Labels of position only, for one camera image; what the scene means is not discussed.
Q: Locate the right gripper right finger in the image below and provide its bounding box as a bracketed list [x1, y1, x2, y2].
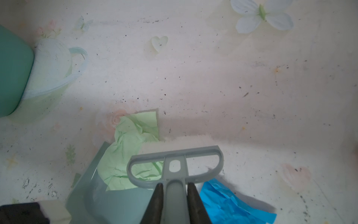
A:
[187, 183, 212, 224]

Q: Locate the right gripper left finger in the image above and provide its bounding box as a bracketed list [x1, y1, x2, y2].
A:
[140, 183, 164, 224]

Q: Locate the grey-blue hand brush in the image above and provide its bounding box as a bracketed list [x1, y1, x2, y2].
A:
[127, 136, 224, 224]

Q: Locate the grey-blue dustpan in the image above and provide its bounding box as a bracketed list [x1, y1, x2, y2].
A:
[65, 142, 153, 224]

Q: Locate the blue paper scrap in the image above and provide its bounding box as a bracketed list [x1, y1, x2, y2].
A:
[200, 179, 277, 224]

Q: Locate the light green paper scrap right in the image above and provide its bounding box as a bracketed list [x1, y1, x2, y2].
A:
[97, 111, 159, 191]

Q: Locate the green bin with bag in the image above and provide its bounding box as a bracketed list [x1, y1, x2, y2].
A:
[1, 26, 34, 117]

